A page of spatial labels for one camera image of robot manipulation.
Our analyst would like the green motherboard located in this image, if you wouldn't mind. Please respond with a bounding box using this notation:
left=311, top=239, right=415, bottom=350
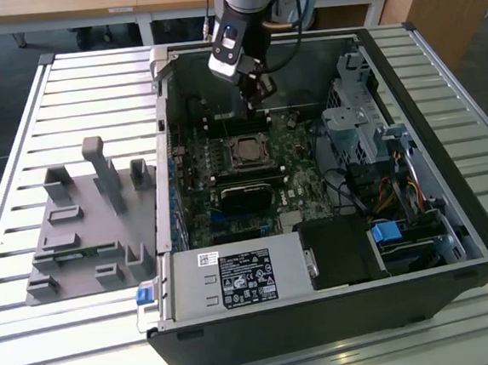
left=165, top=106, right=343, bottom=249

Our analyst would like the green RAM stick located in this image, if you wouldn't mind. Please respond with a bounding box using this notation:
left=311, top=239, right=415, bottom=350
left=53, top=243, right=118, bottom=262

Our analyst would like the grey power supply unit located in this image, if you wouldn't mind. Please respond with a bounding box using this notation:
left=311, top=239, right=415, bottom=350
left=165, top=230, right=316, bottom=322

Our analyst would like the black cable bundle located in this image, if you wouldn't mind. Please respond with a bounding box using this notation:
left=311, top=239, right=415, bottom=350
left=319, top=166, right=372, bottom=220

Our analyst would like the silver metal drive bracket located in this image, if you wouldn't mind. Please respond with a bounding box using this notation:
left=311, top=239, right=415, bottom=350
left=377, top=118, right=470, bottom=269

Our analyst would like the black camera cable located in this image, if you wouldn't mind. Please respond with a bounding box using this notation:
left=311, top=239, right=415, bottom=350
left=253, top=0, right=319, bottom=73

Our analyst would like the wooden cabinet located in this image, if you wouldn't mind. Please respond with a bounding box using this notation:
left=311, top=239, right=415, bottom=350
left=377, top=0, right=488, bottom=78

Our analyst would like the black plastic shroud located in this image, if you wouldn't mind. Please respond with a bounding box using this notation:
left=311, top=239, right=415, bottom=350
left=296, top=212, right=391, bottom=292

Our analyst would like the black PC case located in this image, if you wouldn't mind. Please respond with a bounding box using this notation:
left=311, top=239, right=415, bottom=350
left=120, top=15, right=488, bottom=365

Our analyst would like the grey case latch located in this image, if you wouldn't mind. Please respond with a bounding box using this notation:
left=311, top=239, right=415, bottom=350
left=146, top=45, right=175, bottom=79

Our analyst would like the CPU socket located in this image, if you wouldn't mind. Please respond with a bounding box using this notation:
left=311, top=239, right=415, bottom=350
left=226, top=130, right=276, bottom=173

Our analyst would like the grey parts rack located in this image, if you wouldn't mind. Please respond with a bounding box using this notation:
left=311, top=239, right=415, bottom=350
left=11, top=130, right=169, bottom=307

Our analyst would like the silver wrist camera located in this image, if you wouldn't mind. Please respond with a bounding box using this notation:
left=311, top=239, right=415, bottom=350
left=204, top=14, right=258, bottom=86

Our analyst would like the yellow wire bundle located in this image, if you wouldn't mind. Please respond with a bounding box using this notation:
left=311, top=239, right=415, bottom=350
left=374, top=177, right=426, bottom=214

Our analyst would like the blue disk carrier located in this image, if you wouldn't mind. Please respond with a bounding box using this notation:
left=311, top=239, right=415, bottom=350
left=370, top=219, right=405, bottom=248

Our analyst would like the grey metal drive cage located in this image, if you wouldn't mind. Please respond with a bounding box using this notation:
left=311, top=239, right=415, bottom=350
left=316, top=48, right=387, bottom=168

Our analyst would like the black graphics card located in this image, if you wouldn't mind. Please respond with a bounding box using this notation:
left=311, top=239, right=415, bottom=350
left=217, top=181, right=275, bottom=215

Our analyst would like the silver chipset heatsink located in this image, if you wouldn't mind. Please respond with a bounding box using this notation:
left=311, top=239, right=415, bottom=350
left=280, top=211, right=306, bottom=232

